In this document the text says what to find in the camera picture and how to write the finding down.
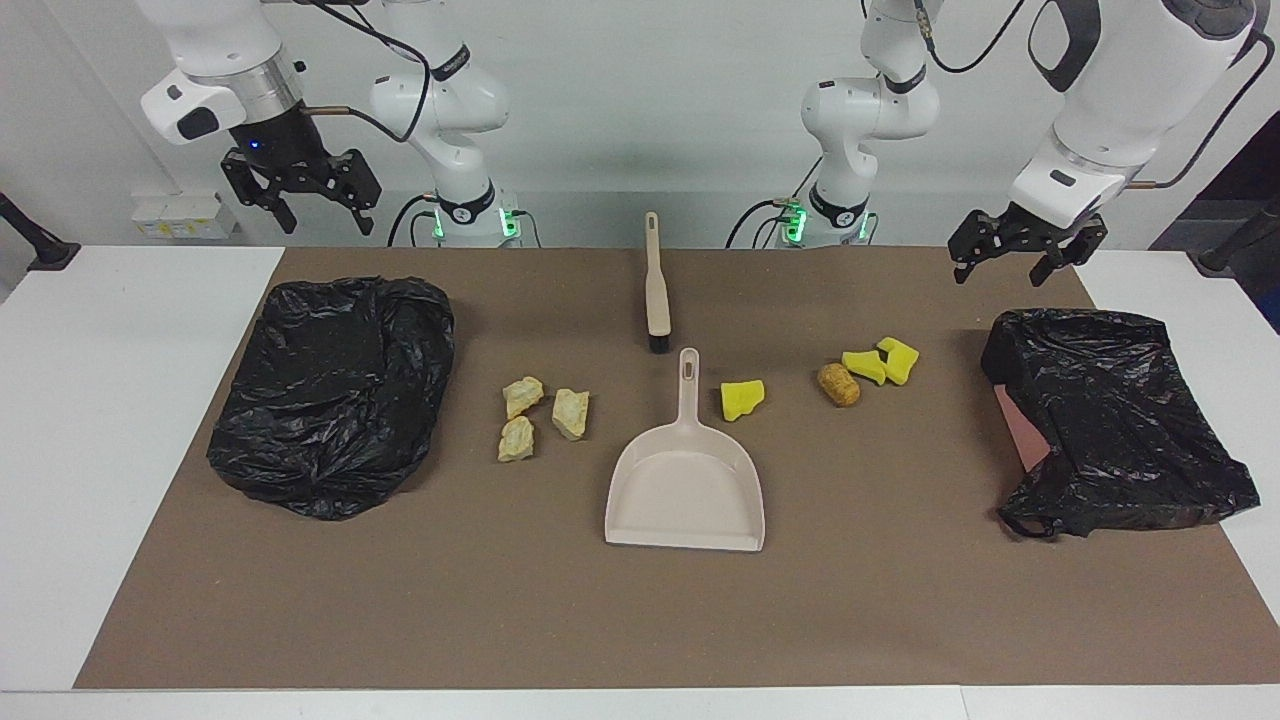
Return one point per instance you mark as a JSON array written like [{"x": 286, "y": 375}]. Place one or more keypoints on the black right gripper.
[{"x": 275, "y": 140}]

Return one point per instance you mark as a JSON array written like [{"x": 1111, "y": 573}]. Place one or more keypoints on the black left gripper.
[{"x": 1045, "y": 232}]

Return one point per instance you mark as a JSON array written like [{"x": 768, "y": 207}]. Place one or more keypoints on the yellow green sponge piece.
[{"x": 899, "y": 360}]

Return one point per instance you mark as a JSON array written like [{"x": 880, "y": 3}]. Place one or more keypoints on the small yellow sponge wedge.
[{"x": 865, "y": 367}]

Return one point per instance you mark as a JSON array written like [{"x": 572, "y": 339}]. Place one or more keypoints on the brown cork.
[{"x": 839, "y": 385}]

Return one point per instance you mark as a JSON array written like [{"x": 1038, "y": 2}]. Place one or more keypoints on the beige foam chunk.
[
  {"x": 571, "y": 414},
  {"x": 522, "y": 396},
  {"x": 516, "y": 440}
]

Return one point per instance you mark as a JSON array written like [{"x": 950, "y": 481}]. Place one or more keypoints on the large yellow sponge piece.
[{"x": 741, "y": 400}]

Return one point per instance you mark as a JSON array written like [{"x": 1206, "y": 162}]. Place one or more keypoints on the beige hand brush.
[{"x": 657, "y": 290}]

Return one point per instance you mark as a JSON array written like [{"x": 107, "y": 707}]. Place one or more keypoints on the beige plastic dustpan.
[{"x": 685, "y": 490}]

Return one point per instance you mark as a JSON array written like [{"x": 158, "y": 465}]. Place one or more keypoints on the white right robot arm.
[{"x": 440, "y": 100}]

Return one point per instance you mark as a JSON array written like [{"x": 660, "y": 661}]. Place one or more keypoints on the pink bin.
[{"x": 1020, "y": 430}]

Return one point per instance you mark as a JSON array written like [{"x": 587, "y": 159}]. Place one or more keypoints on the left black plastic bag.
[{"x": 330, "y": 400}]

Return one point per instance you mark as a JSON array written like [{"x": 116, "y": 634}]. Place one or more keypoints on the black clamp stand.
[
  {"x": 1235, "y": 245},
  {"x": 40, "y": 248}
]

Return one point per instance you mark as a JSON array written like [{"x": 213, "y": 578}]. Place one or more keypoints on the brown table mat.
[{"x": 500, "y": 600}]

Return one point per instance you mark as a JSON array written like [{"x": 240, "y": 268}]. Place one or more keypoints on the white wall socket box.
[{"x": 180, "y": 215}]

